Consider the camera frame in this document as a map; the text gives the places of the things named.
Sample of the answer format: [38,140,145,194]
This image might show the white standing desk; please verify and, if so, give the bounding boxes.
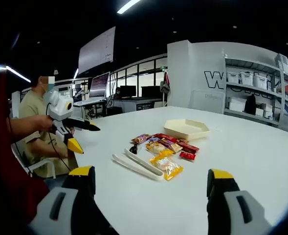
[72,96,108,118]

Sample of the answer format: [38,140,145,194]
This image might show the coat stand with bag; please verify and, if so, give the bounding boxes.
[160,70,171,107]

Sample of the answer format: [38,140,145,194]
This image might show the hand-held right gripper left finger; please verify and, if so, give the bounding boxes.
[27,165,117,235]

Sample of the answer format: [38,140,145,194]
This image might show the white food tongs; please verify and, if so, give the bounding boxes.
[111,148,164,182]

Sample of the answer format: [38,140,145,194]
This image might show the person's left hand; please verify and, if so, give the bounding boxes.
[37,114,59,134]

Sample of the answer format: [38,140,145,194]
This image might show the black monitor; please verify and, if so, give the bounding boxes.
[141,86,162,98]
[119,85,137,98]

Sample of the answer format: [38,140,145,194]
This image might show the dark office counter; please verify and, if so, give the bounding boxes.
[113,96,168,115]

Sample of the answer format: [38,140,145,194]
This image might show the white cardboard box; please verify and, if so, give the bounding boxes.
[228,96,247,113]

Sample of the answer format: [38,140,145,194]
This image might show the white chair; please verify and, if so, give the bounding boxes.
[11,143,57,179]

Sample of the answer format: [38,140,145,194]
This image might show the small red food packet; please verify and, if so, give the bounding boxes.
[179,151,197,162]

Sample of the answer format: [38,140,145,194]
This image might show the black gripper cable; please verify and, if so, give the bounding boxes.
[45,102,72,173]

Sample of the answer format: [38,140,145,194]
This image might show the small white boxes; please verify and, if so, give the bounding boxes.
[255,102,271,118]

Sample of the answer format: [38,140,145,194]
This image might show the operator in red shirt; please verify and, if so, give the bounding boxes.
[0,70,50,226]

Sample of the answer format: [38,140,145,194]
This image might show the black bag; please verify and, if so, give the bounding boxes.
[244,94,257,115]

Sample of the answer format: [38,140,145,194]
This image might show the desk monitor with text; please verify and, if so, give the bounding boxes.
[88,71,111,98]

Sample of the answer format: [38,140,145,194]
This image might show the large hanging display screen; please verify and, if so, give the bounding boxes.
[78,26,116,74]

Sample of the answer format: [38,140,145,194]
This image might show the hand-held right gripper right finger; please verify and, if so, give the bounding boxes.
[206,168,274,235]

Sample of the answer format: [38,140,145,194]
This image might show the purple gold-edged food packet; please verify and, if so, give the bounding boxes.
[159,138,183,153]

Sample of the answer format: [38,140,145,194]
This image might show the grey metal shelving unit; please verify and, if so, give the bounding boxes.
[223,55,288,128]

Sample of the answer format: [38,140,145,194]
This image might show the cream hexagonal container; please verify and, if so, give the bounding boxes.
[163,118,211,141]

